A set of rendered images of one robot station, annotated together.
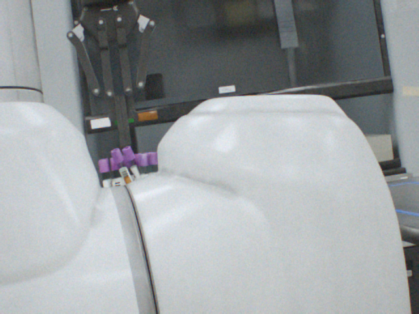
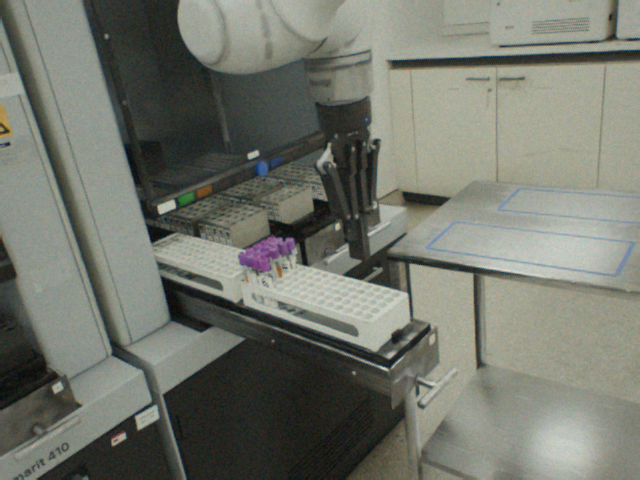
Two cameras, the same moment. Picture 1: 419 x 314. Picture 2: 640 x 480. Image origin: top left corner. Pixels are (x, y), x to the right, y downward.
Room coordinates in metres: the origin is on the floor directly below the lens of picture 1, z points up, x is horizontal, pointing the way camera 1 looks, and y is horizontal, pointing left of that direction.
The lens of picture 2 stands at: (0.59, 0.69, 1.32)
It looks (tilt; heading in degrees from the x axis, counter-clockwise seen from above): 24 degrees down; 319
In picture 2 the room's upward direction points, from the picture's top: 8 degrees counter-clockwise
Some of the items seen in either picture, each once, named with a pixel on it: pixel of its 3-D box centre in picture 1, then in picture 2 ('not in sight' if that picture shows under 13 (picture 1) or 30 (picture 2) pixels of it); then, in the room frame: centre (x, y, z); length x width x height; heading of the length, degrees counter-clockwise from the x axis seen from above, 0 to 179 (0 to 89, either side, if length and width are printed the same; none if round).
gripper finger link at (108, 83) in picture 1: (105, 58); (345, 182); (1.17, 0.12, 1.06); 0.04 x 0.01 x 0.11; 5
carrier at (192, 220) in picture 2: not in sight; (209, 220); (1.76, 0.00, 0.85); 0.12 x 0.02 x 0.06; 95
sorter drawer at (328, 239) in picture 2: not in sight; (235, 219); (1.87, -0.14, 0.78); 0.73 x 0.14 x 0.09; 5
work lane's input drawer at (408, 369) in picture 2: not in sight; (270, 311); (1.40, 0.13, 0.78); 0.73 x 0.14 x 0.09; 5
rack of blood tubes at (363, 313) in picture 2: not in sight; (320, 303); (1.27, 0.12, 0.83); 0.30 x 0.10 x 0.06; 5
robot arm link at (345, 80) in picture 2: not in sight; (340, 77); (1.17, 0.11, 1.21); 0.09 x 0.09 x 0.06
